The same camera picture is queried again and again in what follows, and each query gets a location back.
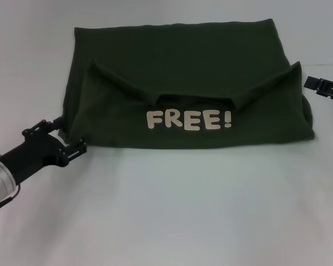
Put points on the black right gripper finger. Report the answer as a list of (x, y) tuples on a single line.
[(327, 88)]

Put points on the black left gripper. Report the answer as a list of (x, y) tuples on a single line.
[(36, 152)]

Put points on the dark green t-shirt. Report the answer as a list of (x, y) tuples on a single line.
[(183, 61)]

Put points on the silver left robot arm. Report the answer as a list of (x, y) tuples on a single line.
[(0, 180)]

